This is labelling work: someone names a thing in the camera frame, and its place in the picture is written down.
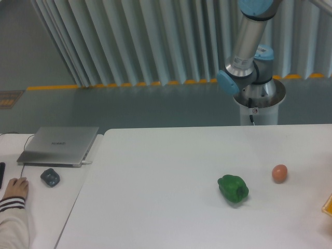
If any person's hand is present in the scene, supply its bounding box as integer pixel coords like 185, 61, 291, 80
3, 177, 29, 199

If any white striped sleeve forearm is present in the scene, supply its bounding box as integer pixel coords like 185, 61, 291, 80
1, 197, 30, 248

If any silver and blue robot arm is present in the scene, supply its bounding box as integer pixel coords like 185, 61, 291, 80
216, 1, 331, 95

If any green bell pepper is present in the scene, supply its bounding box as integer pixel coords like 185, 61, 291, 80
217, 174, 249, 203

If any black phone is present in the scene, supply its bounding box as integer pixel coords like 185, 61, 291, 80
0, 162, 6, 189

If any small dark grey tray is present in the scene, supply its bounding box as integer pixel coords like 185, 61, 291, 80
40, 168, 60, 187

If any silver closed laptop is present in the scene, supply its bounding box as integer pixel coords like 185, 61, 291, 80
17, 127, 99, 168

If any white folding partition screen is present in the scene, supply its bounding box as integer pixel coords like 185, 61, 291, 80
32, 1, 331, 87

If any brown egg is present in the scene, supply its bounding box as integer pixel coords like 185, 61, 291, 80
272, 164, 288, 183

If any yellow container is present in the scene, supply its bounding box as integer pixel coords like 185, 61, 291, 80
322, 195, 332, 217

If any black mouse cable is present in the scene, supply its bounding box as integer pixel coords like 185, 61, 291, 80
0, 132, 36, 179

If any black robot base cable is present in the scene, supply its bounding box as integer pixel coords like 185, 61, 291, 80
247, 97, 256, 126

